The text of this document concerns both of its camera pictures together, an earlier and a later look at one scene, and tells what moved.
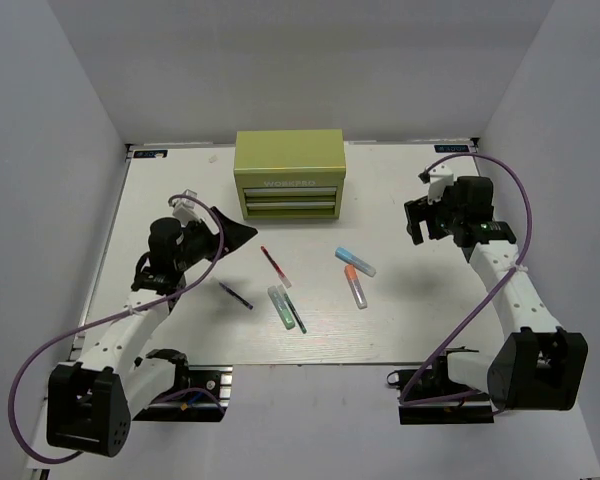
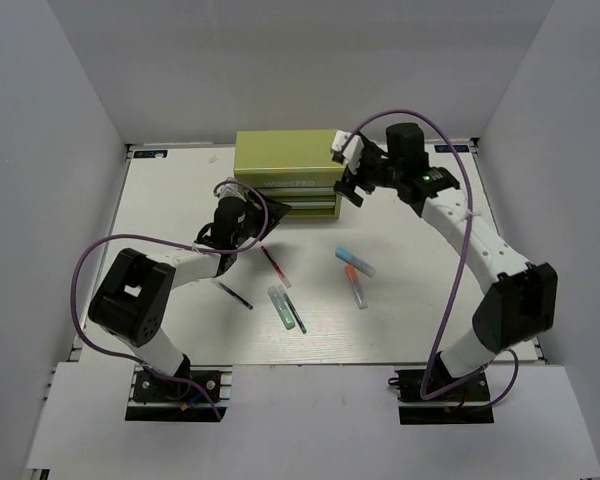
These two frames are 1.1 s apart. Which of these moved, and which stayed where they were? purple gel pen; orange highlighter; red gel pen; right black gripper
Moved: right black gripper
Stayed: purple gel pen; red gel pen; orange highlighter
